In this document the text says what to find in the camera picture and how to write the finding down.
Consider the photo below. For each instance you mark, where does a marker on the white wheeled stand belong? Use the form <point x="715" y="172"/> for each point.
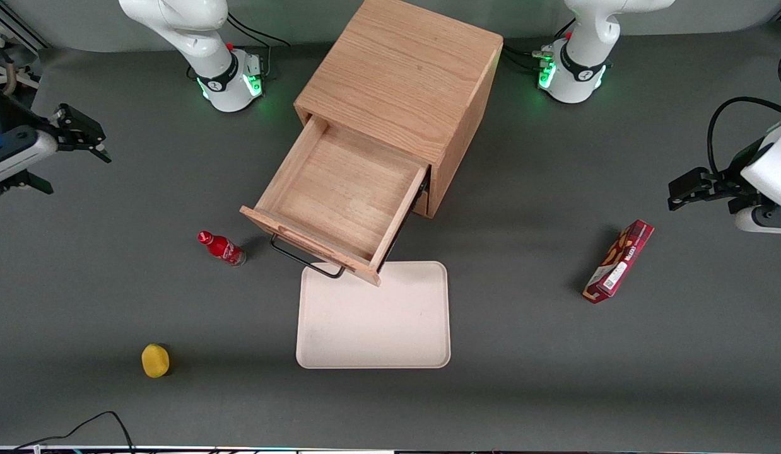
<point x="28" y="79"/>

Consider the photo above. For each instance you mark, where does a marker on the small red bottle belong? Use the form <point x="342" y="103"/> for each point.
<point x="221" y="248"/>

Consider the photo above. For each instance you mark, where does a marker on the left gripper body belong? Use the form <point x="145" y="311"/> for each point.
<point x="723" y="184"/>

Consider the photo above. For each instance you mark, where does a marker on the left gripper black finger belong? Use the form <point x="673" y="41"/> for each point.
<point x="684" y="202"/>
<point x="690" y="183"/>

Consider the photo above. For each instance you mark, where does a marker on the red snack box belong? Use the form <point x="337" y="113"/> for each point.
<point x="619" y="260"/>

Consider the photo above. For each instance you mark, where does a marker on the wooden drawer cabinet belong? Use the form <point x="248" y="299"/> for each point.
<point x="403" y="69"/>

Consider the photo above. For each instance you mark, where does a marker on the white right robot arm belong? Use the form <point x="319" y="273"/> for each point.
<point x="201" y="38"/>

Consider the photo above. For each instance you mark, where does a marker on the aluminium frame rail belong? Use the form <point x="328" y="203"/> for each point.
<point x="24" y="28"/>

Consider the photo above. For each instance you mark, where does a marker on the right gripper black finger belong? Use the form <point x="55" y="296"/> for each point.
<point x="91" y="149"/>
<point x="78" y="126"/>

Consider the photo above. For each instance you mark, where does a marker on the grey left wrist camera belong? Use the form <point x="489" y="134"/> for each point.
<point x="766" y="221"/>

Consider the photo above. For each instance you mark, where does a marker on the beige plastic tray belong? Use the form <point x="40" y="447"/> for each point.
<point x="378" y="321"/>

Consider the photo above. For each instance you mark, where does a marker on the yellow lemon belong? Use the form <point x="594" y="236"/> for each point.
<point x="155" y="360"/>

